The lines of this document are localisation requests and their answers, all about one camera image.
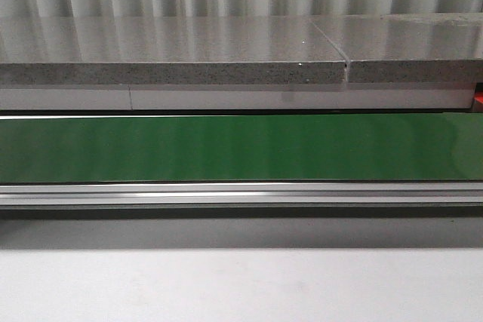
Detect white base panel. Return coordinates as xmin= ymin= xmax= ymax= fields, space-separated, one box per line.
xmin=1 ymin=82 xmax=475 ymax=111

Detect green conveyor belt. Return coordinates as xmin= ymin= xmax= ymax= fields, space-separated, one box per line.
xmin=1 ymin=112 xmax=482 ymax=184

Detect right grey stone slab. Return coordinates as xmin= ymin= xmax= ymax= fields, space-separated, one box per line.
xmin=312 ymin=13 xmax=482 ymax=84

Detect grey stone slab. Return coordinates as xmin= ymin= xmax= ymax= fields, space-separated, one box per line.
xmin=312 ymin=13 xmax=482 ymax=84
xmin=1 ymin=17 xmax=346 ymax=86

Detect left grey stone slab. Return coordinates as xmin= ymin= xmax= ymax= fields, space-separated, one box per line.
xmin=1 ymin=17 xmax=346 ymax=86

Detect aluminium conveyor frame rail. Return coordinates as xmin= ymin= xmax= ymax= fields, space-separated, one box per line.
xmin=1 ymin=181 xmax=482 ymax=210

